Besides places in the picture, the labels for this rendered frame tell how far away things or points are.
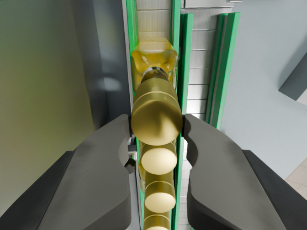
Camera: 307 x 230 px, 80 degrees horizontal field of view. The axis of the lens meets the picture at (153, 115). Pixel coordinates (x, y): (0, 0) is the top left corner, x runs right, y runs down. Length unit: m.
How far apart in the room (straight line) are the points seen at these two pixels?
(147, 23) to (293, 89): 0.45
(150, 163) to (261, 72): 0.53
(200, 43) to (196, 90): 0.10
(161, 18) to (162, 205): 0.33
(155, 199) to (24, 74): 0.18
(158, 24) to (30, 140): 0.31
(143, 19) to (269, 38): 0.36
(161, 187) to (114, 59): 0.43
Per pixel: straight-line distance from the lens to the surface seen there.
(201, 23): 0.43
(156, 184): 0.21
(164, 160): 0.18
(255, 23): 0.61
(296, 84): 0.66
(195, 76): 0.44
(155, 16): 0.41
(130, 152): 0.42
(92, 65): 0.49
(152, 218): 0.26
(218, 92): 0.39
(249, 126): 0.72
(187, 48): 0.34
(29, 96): 0.21
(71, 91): 0.29
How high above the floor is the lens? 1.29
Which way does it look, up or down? 62 degrees down
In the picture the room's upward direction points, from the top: 179 degrees clockwise
